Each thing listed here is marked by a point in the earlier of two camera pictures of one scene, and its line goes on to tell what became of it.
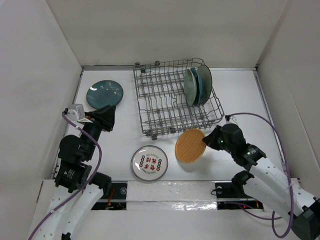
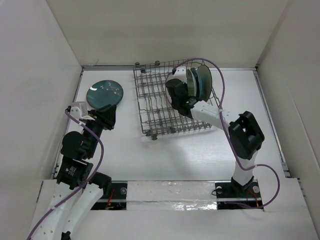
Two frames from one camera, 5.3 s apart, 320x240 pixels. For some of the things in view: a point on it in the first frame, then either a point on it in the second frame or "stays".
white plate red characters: [149, 163] to [172, 76]
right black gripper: [210, 139] to [184, 84]
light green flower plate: [189, 88] stays
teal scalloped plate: [199, 87] stays
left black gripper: [104, 117] stays
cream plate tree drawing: [206, 83] stays
